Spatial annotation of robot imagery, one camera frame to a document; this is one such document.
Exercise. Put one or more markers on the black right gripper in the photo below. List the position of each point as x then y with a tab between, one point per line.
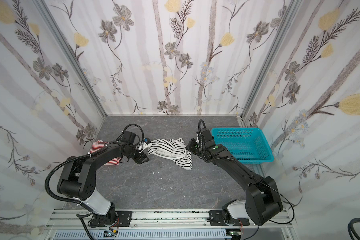
193	146

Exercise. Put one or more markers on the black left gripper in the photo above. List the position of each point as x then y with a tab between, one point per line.
140	156

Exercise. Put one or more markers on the black white striped tank top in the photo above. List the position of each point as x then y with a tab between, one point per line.
172	149

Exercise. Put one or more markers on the red white striped tank top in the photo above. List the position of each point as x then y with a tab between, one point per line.
104	157

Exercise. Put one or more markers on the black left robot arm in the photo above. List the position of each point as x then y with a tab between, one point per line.
79	177

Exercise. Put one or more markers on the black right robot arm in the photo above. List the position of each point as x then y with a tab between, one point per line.
264	200

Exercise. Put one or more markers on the teal plastic basket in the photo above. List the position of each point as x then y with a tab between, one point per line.
247	145

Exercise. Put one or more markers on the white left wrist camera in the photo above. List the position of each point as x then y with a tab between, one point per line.
144	144

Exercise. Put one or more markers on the white slotted cable duct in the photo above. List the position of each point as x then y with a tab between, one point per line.
165	234

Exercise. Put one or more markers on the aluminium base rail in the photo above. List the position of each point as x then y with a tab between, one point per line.
64	224

